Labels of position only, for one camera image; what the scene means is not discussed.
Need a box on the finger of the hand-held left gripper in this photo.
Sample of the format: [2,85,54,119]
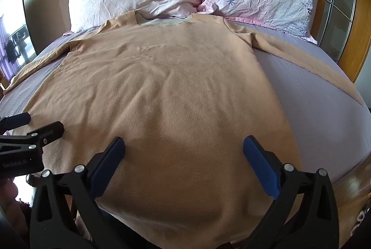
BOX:
[0,112,32,132]
[0,121,65,151]

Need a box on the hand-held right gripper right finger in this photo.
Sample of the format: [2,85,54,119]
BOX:
[243,135,340,249]

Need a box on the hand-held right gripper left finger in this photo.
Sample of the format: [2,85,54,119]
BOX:
[30,137,126,249]

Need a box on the beige long-sleeve shirt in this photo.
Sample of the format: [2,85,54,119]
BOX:
[3,12,366,249]

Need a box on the person's forearm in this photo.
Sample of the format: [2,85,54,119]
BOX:
[0,178,33,226]

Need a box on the grey bed sheet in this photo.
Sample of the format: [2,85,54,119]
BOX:
[0,23,371,189]

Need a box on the wooden headboard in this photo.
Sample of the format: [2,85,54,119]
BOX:
[310,0,371,84]

